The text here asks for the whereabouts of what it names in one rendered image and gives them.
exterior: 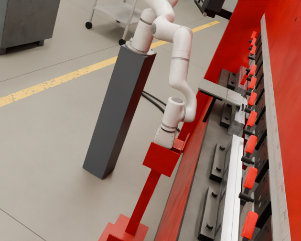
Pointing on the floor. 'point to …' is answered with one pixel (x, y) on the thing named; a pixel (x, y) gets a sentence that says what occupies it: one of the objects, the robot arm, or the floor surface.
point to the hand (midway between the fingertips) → (160, 152)
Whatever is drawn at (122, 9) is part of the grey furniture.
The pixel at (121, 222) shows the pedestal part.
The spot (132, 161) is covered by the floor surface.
